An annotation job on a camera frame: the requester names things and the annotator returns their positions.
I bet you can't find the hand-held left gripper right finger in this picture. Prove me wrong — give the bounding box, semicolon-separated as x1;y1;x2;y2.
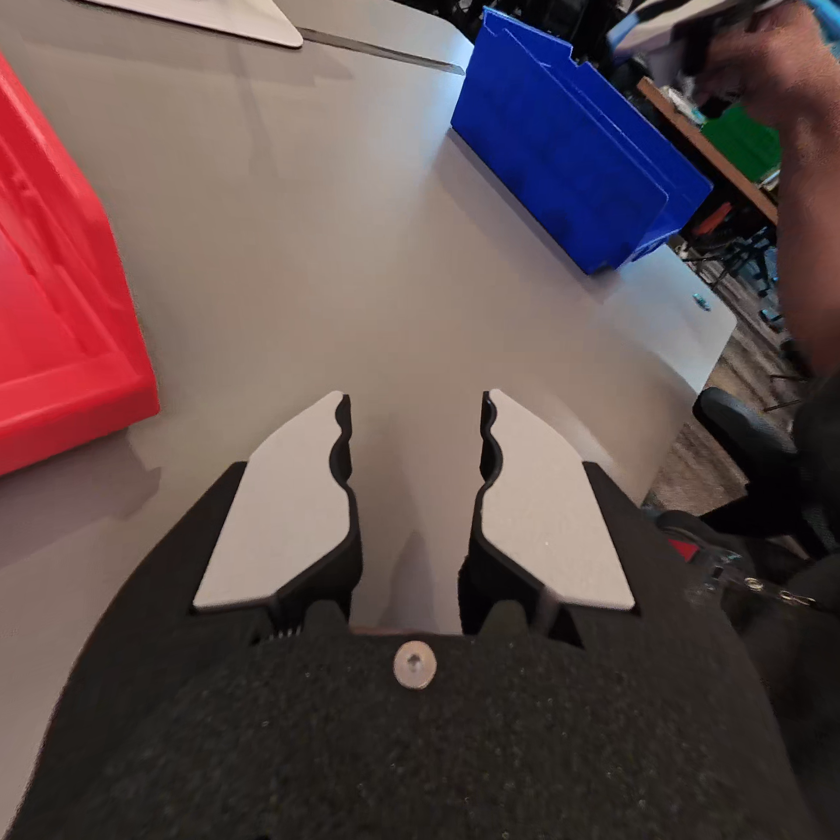
460;389;639;615

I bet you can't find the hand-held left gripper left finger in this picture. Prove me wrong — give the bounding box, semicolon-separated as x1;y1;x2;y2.
193;390;364;614

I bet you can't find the blue plastic bin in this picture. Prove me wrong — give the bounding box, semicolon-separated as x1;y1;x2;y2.
451;7;715;277

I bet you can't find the red plastic bin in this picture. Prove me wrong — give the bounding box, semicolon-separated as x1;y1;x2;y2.
0;53;162;479

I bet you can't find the person's right hand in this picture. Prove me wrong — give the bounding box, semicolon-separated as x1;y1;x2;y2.
703;4;840;132

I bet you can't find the wooden table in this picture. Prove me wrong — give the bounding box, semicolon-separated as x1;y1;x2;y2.
637;77;779;232

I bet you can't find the green box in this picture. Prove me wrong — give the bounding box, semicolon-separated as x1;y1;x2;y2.
703;103;783;183

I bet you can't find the person's black chair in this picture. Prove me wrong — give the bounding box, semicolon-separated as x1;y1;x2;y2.
692;386;840;542

